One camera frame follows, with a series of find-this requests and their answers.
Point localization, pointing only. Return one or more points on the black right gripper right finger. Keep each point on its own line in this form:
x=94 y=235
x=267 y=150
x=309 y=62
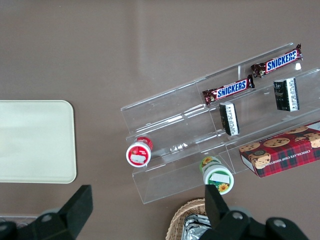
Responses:
x=217 y=212

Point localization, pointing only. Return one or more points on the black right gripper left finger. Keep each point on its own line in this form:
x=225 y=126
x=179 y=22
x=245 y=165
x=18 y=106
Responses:
x=75 y=212

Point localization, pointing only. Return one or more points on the light tan wicker basket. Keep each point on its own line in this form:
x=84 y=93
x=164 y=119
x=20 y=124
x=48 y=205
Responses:
x=178 y=220

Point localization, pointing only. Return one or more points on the cream rectangular plastic tray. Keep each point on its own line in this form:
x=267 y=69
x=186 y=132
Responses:
x=35 y=142

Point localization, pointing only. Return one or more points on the silver foil packet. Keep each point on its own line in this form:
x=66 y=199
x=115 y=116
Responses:
x=196 y=228

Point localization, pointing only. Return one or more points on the green sunflower lidded cup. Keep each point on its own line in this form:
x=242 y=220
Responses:
x=217 y=175

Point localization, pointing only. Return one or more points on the small clear acrylic box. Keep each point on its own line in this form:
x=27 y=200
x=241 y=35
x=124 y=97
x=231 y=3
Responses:
x=22 y=219

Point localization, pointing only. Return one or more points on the red lidded cup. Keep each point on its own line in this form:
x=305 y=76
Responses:
x=138 y=155

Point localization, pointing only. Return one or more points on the red tartan cookie box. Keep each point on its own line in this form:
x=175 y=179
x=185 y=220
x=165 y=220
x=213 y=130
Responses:
x=282 y=155

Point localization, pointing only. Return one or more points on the small black white box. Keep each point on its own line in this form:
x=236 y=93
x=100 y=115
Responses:
x=228 y=118
x=286 y=94

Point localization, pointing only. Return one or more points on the clear acrylic stepped display rack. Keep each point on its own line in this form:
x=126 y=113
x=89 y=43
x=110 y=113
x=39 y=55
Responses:
x=170 y=120

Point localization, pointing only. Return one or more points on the Snickers chocolate bar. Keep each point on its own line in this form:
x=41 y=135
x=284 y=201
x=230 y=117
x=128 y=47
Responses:
x=231 y=89
x=280 y=61

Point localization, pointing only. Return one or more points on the small white tag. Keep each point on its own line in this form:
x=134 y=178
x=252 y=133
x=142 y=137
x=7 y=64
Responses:
x=298 y=66

